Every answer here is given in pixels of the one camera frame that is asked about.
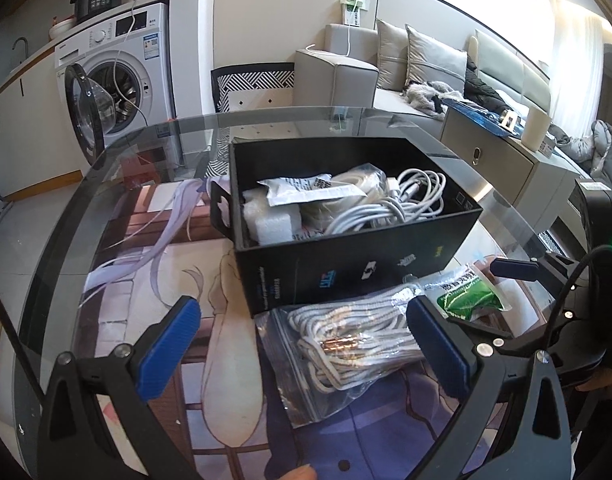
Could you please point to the red box on floor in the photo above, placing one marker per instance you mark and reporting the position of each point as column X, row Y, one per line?
column 137, row 171

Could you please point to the green white packet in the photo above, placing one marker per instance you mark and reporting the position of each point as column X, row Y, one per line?
column 465, row 293

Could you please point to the person's right hand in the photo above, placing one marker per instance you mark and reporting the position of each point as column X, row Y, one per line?
column 601, row 380

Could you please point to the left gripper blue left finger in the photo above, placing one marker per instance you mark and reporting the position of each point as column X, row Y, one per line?
column 74, row 439

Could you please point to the black patterned chair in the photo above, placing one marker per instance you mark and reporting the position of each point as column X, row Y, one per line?
column 243, row 87

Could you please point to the person's left hand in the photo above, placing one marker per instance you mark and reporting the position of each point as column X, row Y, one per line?
column 305, row 472

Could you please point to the grey cushion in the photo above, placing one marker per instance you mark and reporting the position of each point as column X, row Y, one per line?
column 431, row 60
column 392, row 56

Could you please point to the kitchen faucet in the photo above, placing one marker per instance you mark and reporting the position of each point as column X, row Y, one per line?
column 20, row 50

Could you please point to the beige drawer cabinet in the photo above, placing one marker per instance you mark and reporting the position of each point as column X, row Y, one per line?
column 538, row 186

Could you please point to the black jacket on sofa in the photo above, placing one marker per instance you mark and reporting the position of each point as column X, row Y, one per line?
column 479, row 92

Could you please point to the beige sofa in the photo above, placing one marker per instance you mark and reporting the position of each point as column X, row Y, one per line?
column 344, row 73

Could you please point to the grey fuzzy blanket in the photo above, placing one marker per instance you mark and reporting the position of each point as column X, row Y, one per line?
column 429, row 97

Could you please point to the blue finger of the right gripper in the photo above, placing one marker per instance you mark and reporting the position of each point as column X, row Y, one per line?
column 551, row 272
column 523, row 346

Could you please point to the grey cushion left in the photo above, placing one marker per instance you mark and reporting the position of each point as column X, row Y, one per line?
column 392, row 56

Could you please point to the white washing machine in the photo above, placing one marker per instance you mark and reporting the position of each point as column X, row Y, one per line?
column 114, row 77

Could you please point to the white foam piece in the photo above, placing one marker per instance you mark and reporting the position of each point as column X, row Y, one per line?
column 269, row 225

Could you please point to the black storage box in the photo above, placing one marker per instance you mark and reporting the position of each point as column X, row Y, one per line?
column 373, row 247

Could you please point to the grey cushion right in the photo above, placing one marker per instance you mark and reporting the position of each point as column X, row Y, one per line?
column 431, row 60

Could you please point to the white bowl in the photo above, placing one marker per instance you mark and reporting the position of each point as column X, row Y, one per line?
column 59, row 28

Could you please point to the white wall phone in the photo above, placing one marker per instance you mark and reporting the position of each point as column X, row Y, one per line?
column 351, row 11

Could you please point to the silver foil pouch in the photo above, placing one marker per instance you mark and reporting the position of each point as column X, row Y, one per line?
column 287, row 191

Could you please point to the anime printed desk mat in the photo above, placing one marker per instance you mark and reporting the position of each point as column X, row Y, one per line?
column 222, row 407

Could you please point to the cream paper roll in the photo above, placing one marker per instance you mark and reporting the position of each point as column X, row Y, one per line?
column 534, row 135

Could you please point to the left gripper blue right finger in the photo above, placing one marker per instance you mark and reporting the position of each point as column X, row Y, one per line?
column 535, row 435

